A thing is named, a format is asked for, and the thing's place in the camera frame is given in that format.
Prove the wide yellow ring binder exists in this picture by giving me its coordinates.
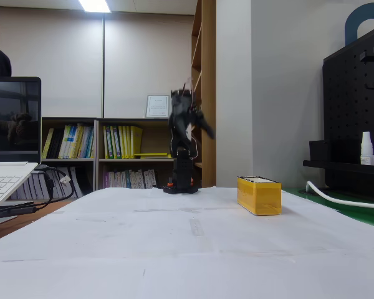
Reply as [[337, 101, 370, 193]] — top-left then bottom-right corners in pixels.
[[130, 125, 143, 159]]

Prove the low wooden bookshelf with books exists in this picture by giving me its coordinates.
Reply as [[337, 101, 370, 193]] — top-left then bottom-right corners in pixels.
[[95, 117, 187, 191]]

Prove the flat yellow folder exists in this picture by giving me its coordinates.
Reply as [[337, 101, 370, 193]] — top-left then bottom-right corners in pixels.
[[133, 152, 170, 159]]

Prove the black box on pegboard shelf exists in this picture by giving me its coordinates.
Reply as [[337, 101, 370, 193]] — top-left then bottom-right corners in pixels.
[[309, 140, 332, 163]]

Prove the black laptop cable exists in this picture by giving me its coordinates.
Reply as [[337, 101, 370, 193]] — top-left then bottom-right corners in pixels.
[[0, 166, 75, 221]]

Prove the white laptop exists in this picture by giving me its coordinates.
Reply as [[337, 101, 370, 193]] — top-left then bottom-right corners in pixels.
[[0, 77, 42, 219]]

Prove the blue arch-shaped sign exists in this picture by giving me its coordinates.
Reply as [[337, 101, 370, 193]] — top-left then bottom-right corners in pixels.
[[344, 2, 374, 47]]

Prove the thick white power cable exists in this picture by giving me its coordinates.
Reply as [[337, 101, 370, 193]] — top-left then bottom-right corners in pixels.
[[305, 181, 374, 222]]

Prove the yellow rectangular box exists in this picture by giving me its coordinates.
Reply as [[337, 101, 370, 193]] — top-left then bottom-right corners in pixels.
[[236, 176, 282, 216]]

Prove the ceiling light panel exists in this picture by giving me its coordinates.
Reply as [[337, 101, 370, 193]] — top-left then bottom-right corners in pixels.
[[77, 0, 112, 14]]

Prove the small white dropper bottle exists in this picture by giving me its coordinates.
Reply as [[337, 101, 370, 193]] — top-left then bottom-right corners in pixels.
[[360, 131, 374, 166]]

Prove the tall wooden bookshelf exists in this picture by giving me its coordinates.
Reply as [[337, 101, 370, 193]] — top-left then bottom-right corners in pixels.
[[191, 0, 217, 189]]

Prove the black pegboard organizer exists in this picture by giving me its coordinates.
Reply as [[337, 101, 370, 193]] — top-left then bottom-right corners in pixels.
[[302, 23, 374, 200]]

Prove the framed white certificate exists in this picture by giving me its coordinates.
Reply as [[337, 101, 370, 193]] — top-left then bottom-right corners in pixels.
[[143, 94, 171, 119]]

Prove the thin vertical wall pipe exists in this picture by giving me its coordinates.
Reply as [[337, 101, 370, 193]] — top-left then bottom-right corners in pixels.
[[100, 14, 106, 118]]

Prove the green desk mat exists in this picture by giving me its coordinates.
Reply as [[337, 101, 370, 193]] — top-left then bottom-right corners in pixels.
[[280, 186, 374, 233]]

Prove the white paper table cover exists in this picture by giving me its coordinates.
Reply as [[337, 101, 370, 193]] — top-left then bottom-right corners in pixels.
[[0, 186, 374, 299]]

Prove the low grey bookshelf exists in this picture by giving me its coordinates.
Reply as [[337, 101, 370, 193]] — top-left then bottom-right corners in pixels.
[[41, 116, 97, 200]]

